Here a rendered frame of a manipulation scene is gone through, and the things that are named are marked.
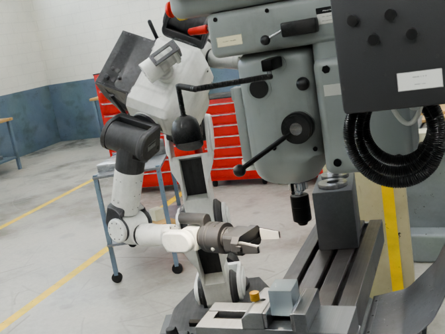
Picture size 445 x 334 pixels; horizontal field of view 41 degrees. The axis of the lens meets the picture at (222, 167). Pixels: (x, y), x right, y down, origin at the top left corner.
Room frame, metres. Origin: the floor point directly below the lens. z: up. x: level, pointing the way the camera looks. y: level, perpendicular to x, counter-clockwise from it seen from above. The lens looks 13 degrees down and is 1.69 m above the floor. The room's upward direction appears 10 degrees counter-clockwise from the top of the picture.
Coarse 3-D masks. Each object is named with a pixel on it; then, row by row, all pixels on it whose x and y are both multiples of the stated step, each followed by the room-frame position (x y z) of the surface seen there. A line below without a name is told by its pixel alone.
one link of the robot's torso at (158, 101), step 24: (120, 48) 1.92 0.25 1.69; (144, 48) 1.91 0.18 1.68; (192, 48) 1.88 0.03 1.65; (120, 72) 1.88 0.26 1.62; (192, 72) 1.85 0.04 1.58; (120, 96) 1.89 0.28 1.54; (144, 96) 1.82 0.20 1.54; (168, 96) 1.80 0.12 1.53; (192, 96) 1.83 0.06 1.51; (144, 120) 1.82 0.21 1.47; (168, 120) 1.80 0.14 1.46
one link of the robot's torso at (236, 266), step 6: (228, 264) 2.38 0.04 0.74; (234, 264) 2.37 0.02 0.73; (240, 264) 2.37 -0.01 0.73; (234, 270) 2.37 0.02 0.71; (240, 270) 2.33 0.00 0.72; (198, 276) 2.31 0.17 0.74; (240, 276) 2.27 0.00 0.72; (240, 282) 2.24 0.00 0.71; (240, 288) 2.22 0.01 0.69; (198, 294) 2.23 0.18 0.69; (240, 294) 2.22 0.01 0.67; (198, 300) 2.23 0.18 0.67
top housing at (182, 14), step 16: (176, 0) 1.39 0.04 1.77; (192, 0) 1.37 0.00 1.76; (208, 0) 1.36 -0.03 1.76; (224, 0) 1.34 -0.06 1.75; (240, 0) 1.33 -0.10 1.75; (256, 0) 1.32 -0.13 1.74; (272, 0) 1.31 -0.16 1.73; (176, 16) 1.42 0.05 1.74; (192, 16) 1.39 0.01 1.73; (208, 16) 1.55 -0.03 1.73
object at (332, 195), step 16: (320, 176) 1.92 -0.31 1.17; (336, 176) 1.84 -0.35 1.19; (352, 176) 1.85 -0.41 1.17; (320, 192) 1.74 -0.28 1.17; (336, 192) 1.72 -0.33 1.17; (352, 192) 1.73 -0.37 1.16; (320, 208) 1.74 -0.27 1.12; (336, 208) 1.73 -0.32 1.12; (352, 208) 1.71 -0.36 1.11; (320, 224) 1.74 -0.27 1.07; (336, 224) 1.73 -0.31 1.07; (352, 224) 1.71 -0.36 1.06; (320, 240) 1.74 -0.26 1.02; (336, 240) 1.73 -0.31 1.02; (352, 240) 1.72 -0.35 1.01
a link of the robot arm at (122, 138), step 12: (108, 132) 1.78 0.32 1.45; (120, 132) 1.77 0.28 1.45; (132, 132) 1.76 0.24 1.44; (108, 144) 1.78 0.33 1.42; (120, 144) 1.76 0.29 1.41; (132, 144) 1.74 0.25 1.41; (120, 156) 1.76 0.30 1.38; (132, 156) 1.76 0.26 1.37; (120, 168) 1.77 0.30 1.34; (132, 168) 1.76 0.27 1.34
